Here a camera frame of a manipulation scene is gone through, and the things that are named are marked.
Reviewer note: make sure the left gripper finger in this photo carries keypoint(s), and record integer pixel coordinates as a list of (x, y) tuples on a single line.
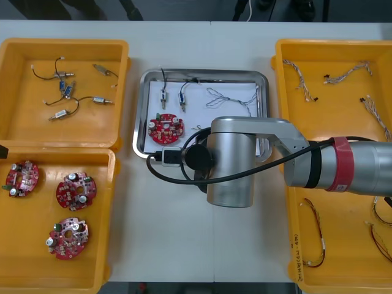
[(3, 152)]

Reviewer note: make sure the steel tray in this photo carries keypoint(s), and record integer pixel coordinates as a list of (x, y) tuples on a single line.
[(141, 122)]

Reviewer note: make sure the round red circuit board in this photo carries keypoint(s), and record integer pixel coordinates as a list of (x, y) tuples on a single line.
[(167, 131), (26, 171), (70, 196), (67, 248)]

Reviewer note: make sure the metal solenoid white label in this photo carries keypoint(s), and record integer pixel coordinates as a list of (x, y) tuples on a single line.
[(163, 95)]

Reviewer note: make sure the metal solenoid blue label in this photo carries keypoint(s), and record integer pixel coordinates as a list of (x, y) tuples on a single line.
[(182, 98)]

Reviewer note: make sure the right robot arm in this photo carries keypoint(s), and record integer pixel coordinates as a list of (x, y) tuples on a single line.
[(232, 159)]

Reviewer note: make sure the yellow-orange plastic bin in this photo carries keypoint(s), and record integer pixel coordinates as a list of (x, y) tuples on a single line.
[(30, 269), (18, 128), (343, 232), (337, 107)]

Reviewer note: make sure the pile of metal solenoids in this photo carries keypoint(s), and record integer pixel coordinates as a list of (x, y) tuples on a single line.
[(61, 74)]

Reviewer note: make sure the black chair leg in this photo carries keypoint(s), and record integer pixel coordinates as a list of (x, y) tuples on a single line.
[(240, 9), (133, 12)]

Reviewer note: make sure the white sheet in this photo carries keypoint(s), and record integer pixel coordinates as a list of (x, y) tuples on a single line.
[(199, 110)]

